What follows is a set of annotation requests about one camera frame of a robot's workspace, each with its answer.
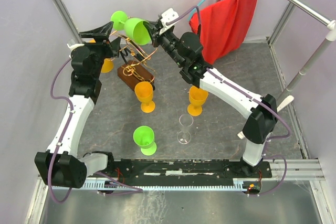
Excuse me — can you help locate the orange plastic goblet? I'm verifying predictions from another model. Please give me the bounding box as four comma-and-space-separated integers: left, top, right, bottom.
187, 86, 208, 116
134, 81, 155, 113
90, 50, 114, 73

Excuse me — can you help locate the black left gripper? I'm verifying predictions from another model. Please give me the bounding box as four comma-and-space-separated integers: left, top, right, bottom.
79, 22, 121, 78

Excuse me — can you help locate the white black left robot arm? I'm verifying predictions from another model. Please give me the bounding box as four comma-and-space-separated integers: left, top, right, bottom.
34, 22, 122, 189

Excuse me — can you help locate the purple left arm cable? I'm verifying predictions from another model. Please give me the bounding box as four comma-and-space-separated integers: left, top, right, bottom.
48, 58, 144, 204

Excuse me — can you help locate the green plastic goblet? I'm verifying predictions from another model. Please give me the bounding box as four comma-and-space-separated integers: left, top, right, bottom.
110, 10, 151, 45
133, 125, 157, 156

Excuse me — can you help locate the clear wine glass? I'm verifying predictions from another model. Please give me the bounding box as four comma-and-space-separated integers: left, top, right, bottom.
177, 114, 194, 144

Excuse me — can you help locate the gold wire wine glass rack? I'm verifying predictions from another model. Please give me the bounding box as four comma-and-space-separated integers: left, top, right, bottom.
109, 31, 156, 91

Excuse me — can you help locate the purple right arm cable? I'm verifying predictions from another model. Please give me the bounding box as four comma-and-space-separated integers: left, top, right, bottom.
167, 5, 292, 198

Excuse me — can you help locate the white cable duct rail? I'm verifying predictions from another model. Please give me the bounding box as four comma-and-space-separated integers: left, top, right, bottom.
83, 178, 263, 190

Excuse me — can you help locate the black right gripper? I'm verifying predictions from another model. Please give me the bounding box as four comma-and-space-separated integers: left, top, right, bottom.
142, 20, 184, 67

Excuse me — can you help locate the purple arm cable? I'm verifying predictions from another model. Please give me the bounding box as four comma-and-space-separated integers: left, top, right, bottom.
48, 58, 144, 204
167, 5, 292, 198

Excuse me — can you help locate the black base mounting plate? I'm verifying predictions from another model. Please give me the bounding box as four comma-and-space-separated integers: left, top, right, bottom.
103, 159, 272, 186

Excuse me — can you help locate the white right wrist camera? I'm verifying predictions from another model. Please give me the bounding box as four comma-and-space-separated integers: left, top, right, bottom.
160, 8, 179, 28

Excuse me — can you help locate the red cloth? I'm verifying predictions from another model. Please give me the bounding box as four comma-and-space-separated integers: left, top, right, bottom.
200, 0, 257, 64

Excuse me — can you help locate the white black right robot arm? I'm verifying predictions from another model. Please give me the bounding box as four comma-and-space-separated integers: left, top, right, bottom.
145, 22, 278, 177

